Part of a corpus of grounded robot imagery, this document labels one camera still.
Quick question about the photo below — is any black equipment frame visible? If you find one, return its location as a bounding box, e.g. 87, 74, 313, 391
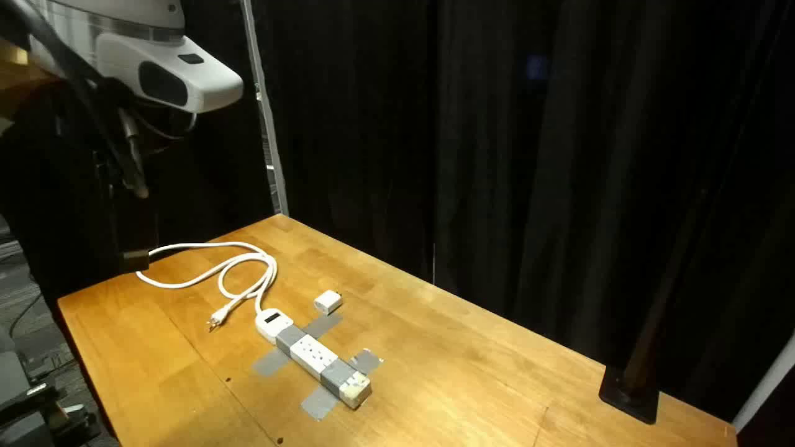
0, 325, 106, 447

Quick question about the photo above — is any black curtain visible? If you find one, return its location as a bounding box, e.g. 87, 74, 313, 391
175, 0, 795, 425

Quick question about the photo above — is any metal stand pole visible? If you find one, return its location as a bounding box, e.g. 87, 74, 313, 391
235, 0, 290, 219

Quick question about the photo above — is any white power cord with plug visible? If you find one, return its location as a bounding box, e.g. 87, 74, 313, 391
132, 240, 280, 336

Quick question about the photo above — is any white power strip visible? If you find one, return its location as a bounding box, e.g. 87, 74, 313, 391
253, 305, 374, 412

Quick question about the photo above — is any grey tape strip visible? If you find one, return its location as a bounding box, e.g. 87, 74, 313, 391
297, 345, 385, 422
247, 312, 345, 380

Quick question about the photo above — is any black upright post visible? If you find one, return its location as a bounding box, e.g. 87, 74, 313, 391
596, 246, 666, 428

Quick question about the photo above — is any white charger head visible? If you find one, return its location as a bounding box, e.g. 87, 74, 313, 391
313, 289, 348, 318

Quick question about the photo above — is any white upright pole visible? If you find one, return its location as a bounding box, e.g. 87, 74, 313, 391
730, 329, 795, 435

